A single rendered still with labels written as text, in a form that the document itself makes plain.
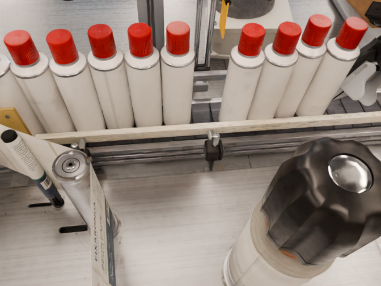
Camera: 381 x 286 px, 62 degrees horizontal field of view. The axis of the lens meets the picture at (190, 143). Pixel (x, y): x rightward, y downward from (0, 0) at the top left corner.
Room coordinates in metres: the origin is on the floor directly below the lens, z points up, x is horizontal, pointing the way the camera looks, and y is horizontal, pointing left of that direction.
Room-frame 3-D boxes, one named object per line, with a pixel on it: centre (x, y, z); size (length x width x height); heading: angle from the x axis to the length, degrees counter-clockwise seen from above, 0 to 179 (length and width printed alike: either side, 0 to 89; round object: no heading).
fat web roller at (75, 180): (0.16, 0.12, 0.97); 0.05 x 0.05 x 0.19
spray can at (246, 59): (0.38, -0.07, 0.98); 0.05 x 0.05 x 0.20
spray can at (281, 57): (0.39, -0.13, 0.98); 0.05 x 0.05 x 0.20
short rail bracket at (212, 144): (0.29, -0.04, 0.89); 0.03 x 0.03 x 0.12; 10
